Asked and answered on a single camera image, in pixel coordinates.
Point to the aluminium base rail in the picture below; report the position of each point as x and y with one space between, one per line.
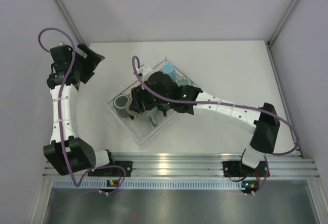
209 165

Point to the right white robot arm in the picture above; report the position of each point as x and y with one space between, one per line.
161 92

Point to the right aluminium frame post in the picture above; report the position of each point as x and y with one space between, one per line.
282 22

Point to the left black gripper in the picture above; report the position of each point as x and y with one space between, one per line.
91 61

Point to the dark grey glazed mug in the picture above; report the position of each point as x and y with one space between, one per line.
150 116

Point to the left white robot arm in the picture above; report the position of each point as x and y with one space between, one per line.
67 151

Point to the black mug white interior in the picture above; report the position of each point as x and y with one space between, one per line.
164 110

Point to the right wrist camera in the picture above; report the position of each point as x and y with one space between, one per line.
145 71

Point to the perforated cable duct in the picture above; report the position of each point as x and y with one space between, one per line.
166 184

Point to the olive beige small mug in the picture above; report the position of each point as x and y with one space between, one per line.
129 111

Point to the dark green cup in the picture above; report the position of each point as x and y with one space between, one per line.
119 104

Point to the aluminium frame post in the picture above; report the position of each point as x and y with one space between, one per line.
282 22
70 22

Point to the left aluminium frame post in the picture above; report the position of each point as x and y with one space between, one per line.
70 22

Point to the light blue mug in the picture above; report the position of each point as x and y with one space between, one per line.
169 69

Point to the teal speckled ceramic mug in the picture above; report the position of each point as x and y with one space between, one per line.
183 81

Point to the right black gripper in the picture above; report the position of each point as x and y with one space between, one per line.
139 96

